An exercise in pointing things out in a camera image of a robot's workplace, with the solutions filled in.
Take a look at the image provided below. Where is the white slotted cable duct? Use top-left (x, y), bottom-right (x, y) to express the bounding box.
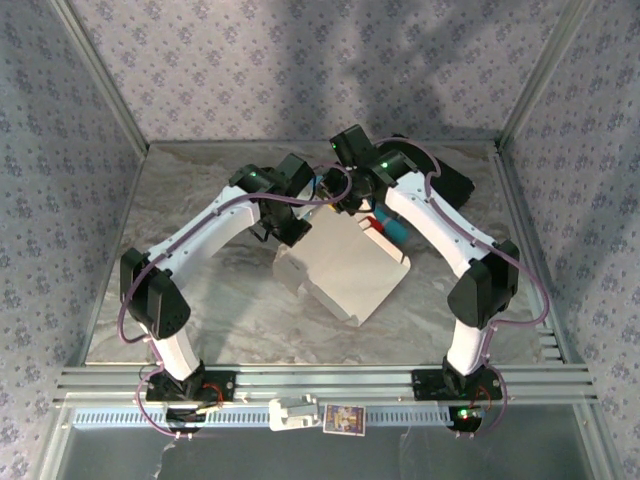
top-left (72, 405), bottom-right (454, 432)

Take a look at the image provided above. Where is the pink paper box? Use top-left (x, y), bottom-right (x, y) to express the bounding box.
top-left (272, 203), bottom-right (413, 329)

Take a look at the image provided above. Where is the aluminium corner post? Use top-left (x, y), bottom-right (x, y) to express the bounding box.
top-left (48, 0), bottom-right (151, 157)
top-left (496, 0), bottom-right (597, 154)

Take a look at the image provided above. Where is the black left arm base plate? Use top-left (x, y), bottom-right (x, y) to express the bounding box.
top-left (144, 370), bottom-right (237, 404)

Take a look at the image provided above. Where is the aluminium mounting rail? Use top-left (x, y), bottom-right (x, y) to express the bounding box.
top-left (53, 363), bottom-right (600, 407)

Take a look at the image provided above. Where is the white plastic bracket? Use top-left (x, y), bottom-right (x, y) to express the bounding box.
top-left (268, 393), bottom-right (322, 433)

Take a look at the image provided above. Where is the teal marker pen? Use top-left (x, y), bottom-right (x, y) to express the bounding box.
top-left (373, 208), bottom-right (411, 245)

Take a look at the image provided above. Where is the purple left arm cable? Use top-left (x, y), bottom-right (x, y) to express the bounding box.
top-left (118, 164), bottom-right (354, 441)

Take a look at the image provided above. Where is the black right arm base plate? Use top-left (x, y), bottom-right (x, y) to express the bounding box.
top-left (411, 368), bottom-right (504, 402)

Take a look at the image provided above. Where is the printed picture card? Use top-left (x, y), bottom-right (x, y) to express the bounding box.
top-left (322, 403), bottom-right (367, 437)

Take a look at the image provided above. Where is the black flat case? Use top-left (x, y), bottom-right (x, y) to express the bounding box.
top-left (379, 132), bottom-right (476, 211)

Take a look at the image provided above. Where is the black round controller board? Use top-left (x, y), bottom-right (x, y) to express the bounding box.
top-left (446, 404), bottom-right (490, 434)

